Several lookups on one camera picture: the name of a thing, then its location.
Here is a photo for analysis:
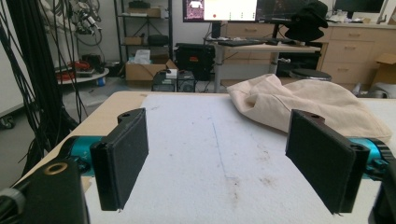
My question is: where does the black keyboard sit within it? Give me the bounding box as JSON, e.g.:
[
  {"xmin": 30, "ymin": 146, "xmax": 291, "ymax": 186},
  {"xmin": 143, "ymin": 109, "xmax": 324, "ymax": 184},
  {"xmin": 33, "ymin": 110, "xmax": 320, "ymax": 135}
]
[{"xmin": 218, "ymin": 38, "xmax": 266, "ymax": 48}]

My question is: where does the black bag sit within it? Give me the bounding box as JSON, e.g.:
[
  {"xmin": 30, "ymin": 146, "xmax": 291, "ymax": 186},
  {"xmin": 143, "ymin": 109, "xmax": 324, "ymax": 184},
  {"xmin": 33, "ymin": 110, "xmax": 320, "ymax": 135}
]
[{"xmin": 147, "ymin": 34, "xmax": 170, "ymax": 48}]

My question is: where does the open cardboard box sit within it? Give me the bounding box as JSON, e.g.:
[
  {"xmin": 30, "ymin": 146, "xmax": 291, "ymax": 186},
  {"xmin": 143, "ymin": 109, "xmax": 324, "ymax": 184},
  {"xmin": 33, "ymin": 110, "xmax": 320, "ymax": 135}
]
[{"xmin": 124, "ymin": 58, "xmax": 179, "ymax": 83}]

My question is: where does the bundle of black cables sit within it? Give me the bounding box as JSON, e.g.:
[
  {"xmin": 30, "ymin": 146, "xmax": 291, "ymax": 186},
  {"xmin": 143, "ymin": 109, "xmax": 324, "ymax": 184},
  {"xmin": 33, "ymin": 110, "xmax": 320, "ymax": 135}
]
[{"xmin": 0, "ymin": 0, "xmax": 90, "ymax": 176}]

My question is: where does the black cube case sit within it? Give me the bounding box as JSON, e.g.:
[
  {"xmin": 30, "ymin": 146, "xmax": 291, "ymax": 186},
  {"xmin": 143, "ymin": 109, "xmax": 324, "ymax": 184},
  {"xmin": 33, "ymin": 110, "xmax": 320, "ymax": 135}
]
[{"xmin": 177, "ymin": 70, "xmax": 197, "ymax": 93}]

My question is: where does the black hat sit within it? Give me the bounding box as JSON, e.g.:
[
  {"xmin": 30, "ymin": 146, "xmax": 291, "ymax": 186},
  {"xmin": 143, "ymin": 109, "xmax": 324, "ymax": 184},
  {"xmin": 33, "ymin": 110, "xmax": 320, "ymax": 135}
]
[{"xmin": 284, "ymin": 1, "xmax": 330, "ymax": 43}]

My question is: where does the black round stool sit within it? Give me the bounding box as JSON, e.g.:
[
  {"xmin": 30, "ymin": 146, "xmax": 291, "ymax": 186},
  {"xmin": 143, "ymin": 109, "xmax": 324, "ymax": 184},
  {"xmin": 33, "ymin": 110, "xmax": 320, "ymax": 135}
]
[{"xmin": 289, "ymin": 67, "xmax": 332, "ymax": 82}]

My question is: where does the tall cardboard box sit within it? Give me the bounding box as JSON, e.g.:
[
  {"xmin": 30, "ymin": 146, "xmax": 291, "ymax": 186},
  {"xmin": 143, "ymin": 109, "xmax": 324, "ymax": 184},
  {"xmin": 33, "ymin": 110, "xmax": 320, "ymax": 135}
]
[{"xmin": 371, "ymin": 52, "xmax": 396, "ymax": 86}]

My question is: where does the black hard case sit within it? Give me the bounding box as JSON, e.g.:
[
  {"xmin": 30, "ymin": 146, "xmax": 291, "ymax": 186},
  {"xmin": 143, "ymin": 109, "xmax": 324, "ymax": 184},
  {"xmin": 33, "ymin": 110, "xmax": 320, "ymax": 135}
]
[{"xmin": 174, "ymin": 42, "xmax": 217, "ymax": 82}]

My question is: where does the wooden standing desk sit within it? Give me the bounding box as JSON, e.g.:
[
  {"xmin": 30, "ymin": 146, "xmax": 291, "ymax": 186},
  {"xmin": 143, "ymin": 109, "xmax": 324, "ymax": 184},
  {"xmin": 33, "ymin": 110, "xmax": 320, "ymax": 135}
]
[{"xmin": 205, "ymin": 36, "xmax": 322, "ymax": 93}]

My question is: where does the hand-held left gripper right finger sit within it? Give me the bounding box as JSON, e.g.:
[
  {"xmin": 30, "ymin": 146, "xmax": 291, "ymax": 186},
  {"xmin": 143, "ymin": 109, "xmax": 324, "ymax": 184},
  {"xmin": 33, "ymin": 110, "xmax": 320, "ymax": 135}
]
[{"xmin": 285, "ymin": 108, "xmax": 372, "ymax": 215}]

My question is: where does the black computer tower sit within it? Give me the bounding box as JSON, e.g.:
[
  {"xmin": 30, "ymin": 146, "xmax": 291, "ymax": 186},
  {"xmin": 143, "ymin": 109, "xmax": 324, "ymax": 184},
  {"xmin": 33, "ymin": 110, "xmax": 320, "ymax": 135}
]
[{"xmin": 150, "ymin": 70, "xmax": 178, "ymax": 93}]

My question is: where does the bright computer monitor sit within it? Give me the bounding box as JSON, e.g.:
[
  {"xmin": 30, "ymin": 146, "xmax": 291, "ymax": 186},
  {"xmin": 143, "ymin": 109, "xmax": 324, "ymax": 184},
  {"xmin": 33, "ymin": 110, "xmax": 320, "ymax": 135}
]
[{"xmin": 182, "ymin": 0, "xmax": 259, "ymax": 23}]

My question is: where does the black monitor on cabinet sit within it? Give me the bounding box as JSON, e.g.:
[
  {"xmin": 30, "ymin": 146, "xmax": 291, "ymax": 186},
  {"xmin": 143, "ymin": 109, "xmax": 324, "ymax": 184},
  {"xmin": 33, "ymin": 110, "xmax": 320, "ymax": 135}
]
[{"xmin": 334, "ymin": 0, "xmax": 386, "ymax": 19}]

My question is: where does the white felt mat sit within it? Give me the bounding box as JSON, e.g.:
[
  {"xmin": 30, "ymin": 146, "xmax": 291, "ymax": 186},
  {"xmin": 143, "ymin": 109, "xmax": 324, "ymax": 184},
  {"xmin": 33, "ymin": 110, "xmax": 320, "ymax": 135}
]
[{"xmin": 83, "ymin": 92, "xmax": 396, "ymax": 224}]

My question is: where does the cream cloth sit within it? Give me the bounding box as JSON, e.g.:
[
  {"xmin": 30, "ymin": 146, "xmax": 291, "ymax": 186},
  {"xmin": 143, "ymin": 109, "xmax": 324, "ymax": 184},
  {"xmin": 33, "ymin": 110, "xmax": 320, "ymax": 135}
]
[{"xmin": 226, "ymin": 73, "xmax": 392, "ymax": 144}]

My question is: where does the wooden drawer cabinet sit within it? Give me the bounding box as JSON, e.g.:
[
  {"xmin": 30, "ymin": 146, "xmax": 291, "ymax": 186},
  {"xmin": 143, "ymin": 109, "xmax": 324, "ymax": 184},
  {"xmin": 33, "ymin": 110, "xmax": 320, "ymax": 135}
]
[{"xmin": 317, "ymin": 22, "xmax": 396, "ymax": 86}]

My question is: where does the round white table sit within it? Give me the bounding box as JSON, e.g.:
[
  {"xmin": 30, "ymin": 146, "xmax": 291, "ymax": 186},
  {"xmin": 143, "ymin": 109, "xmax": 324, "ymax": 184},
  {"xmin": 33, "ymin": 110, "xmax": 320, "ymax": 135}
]
[{"xmin": 55, "ymin": 66, "xmax": 110, "ymax": 86}]

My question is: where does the black metal shelf rack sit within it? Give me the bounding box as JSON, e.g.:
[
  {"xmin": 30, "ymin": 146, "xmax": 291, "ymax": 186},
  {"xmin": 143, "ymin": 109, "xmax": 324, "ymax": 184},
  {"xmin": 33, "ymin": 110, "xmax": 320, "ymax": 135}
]
[{"xmin": 113, "ymin": 0, "xmax": 174, "ymax": 65}]

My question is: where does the dark computer monitor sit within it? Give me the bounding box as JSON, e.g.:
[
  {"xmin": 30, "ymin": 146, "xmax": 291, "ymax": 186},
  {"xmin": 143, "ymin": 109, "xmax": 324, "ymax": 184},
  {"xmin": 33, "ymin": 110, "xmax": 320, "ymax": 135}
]
[{"xmin": 256, "ymin": 0, "xmax": 316, "ymax": 23}]

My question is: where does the white robot with cables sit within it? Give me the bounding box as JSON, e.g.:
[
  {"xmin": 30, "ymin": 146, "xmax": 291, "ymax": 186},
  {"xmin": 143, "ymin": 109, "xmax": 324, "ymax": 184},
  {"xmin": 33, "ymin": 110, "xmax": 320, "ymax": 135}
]
[{"xmin": 39, "ymin": 0, "xmax": 105, "ymax": 45}]

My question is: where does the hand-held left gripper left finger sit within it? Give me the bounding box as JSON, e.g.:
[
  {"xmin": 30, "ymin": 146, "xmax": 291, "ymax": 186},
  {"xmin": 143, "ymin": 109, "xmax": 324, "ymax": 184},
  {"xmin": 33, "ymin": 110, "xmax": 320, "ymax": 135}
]
[{"xmin": 90, "ymin": 107, "xmax": 149, "ymax": 212}]

